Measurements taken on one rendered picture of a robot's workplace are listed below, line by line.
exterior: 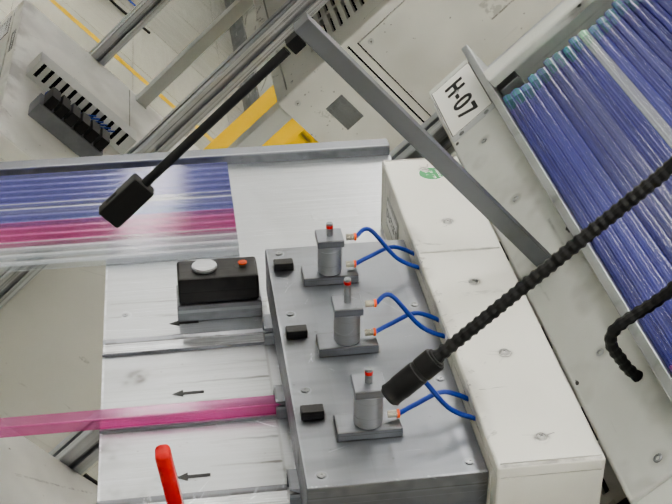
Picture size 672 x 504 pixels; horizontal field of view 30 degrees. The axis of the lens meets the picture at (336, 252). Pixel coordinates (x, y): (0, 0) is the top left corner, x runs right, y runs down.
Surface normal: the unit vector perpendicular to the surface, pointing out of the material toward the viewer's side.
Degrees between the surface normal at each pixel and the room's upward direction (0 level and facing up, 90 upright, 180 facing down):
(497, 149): 90
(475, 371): 48
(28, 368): 90
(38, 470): 0
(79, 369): 90
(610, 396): 90
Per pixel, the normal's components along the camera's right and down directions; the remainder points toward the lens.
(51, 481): 0.73, -0.63
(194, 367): 0.00, -0.86
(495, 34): 0.14, 0.51
